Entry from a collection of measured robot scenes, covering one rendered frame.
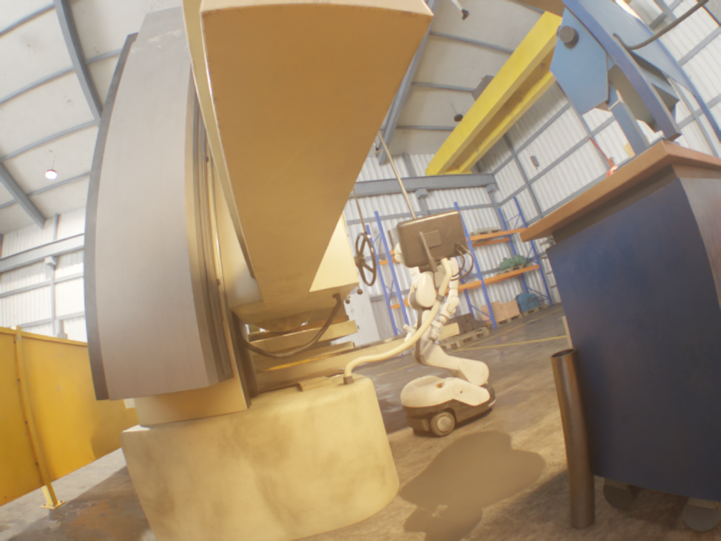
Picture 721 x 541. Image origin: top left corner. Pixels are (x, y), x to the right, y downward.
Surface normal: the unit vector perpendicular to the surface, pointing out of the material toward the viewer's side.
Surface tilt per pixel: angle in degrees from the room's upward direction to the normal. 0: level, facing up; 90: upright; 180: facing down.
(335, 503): 90
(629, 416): 90
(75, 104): 169
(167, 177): 90
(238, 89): 180
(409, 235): 109
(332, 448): 90
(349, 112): 180
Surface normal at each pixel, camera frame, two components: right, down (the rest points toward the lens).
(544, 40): -0.94, 0.18
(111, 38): 0.29, 0.88
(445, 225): 0.07, 0.11
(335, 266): 0.24, -0.26
